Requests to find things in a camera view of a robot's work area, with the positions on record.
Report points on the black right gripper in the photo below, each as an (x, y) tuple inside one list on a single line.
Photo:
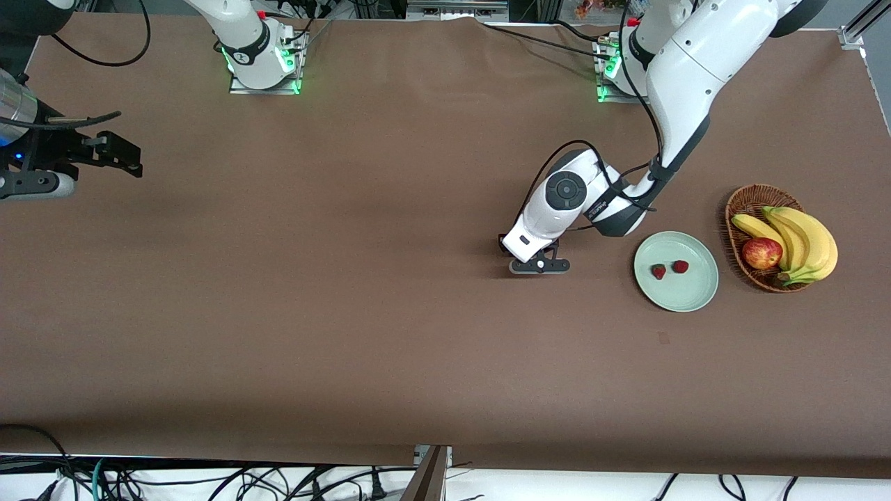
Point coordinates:
[(43, 151)]

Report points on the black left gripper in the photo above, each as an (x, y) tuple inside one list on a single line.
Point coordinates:
[(501, 246)]

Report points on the red strawberry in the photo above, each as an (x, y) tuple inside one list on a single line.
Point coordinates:
[(680, 266), (658, 271)]

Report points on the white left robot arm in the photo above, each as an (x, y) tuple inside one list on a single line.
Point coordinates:
[(703, 62)]

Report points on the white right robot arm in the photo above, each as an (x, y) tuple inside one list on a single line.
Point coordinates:
[(243, 35)]

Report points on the pale green round plate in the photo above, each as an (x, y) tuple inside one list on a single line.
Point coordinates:
[(689, 285)]

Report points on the brown table cloth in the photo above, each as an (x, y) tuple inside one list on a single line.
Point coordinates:
[(445, 313)]

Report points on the brown wicker basket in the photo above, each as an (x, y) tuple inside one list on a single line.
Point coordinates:
[(748, 205)]

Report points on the red apple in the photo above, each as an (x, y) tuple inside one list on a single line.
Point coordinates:
[(761, 253)]

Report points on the yellow banana bunch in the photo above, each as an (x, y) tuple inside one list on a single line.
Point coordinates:
[(811, 240)]

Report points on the aluminium corner profile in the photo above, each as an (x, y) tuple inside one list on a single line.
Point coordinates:
[(853, 31)]

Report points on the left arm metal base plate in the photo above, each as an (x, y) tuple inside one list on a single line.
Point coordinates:
[(612, 83)]

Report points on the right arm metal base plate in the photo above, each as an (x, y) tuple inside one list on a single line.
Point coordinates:
[(296, 66)]

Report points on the silver aluminium frame bar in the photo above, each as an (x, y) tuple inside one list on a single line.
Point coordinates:
[(456, 8)]

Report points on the brown post with bracket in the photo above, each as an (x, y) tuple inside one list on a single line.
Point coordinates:
[(426, 480)]

